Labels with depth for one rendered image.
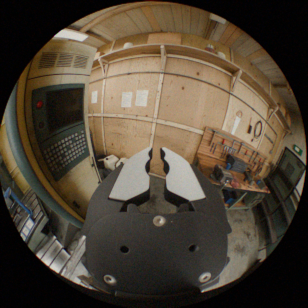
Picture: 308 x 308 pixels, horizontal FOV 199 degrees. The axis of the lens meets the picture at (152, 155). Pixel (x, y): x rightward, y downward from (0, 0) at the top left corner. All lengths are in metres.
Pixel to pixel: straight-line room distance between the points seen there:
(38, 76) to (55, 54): 0.19
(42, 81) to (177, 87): 1.60
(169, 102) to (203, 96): 0.59
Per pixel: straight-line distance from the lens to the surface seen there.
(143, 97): 1.65
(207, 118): 1.62
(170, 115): 1.54
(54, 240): 1.12
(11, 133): 0.31
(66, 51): 0.93
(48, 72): 0.83
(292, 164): 3.70
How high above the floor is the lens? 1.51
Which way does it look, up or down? 32 degrees down
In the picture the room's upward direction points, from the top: 9 degrees clockwise
